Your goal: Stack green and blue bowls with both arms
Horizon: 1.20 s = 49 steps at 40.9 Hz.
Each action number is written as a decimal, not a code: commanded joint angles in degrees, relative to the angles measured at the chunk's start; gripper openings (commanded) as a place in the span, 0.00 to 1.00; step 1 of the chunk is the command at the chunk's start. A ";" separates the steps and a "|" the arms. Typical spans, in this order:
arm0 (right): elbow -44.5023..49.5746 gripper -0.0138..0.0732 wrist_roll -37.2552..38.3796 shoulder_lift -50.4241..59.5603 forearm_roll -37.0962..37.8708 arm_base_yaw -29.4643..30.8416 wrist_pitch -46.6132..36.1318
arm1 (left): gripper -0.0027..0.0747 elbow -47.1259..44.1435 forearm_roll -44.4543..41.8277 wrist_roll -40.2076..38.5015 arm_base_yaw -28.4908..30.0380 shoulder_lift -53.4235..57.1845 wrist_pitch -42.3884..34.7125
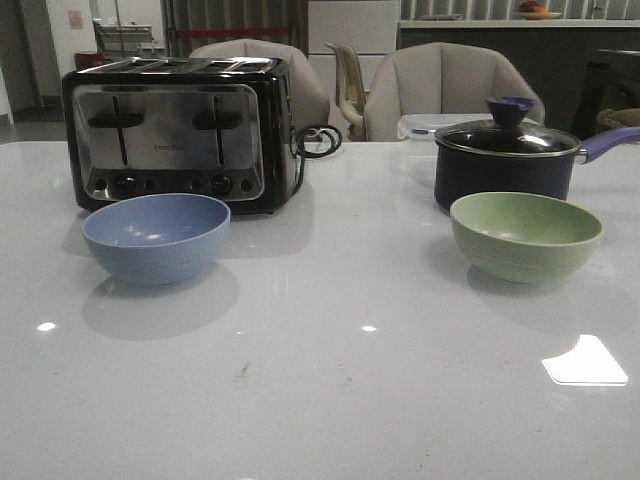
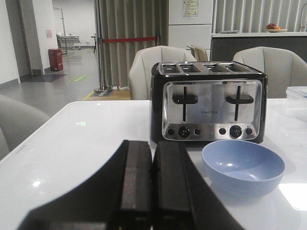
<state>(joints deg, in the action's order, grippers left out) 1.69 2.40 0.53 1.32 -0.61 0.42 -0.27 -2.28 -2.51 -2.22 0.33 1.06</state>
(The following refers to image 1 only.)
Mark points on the blue bowl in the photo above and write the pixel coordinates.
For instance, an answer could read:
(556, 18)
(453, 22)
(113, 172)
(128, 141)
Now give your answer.
(158, 239)

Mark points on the green bowl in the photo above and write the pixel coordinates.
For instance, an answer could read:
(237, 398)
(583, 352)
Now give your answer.
(524, 237)

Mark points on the beige armchair left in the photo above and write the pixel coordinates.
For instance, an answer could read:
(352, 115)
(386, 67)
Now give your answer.
(310, 101)

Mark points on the beige armchair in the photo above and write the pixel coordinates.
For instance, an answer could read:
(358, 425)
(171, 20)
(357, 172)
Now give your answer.
(310, 101)
(440, 78)

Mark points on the clear plastic food container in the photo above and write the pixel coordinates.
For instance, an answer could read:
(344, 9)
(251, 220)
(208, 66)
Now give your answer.
(417, 132)

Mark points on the black and steel toaster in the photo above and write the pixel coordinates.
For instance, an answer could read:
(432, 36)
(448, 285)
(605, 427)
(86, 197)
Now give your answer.
(220, 127)

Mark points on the cream plastic chair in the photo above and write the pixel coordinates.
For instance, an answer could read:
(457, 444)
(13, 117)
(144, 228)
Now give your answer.
(350, 96)

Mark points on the dark blue saucepan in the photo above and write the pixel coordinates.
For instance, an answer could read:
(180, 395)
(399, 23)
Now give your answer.
(459, 173)

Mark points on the beige armchair right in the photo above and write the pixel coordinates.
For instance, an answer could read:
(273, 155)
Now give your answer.
(440, 78)

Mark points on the glass pot lid blue knob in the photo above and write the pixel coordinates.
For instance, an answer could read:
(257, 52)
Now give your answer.
(507, 133)

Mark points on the white drawer cabinet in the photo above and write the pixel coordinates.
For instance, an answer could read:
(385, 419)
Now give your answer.
(369, 27)

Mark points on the metal rack cart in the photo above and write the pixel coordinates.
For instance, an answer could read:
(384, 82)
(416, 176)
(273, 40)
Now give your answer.
(114, 37)

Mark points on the red bin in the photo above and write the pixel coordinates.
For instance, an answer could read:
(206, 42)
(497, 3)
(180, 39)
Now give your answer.
(87, 59)

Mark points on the fruit plate on counter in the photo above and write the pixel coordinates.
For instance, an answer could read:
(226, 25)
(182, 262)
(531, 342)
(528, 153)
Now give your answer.
(534, 10)

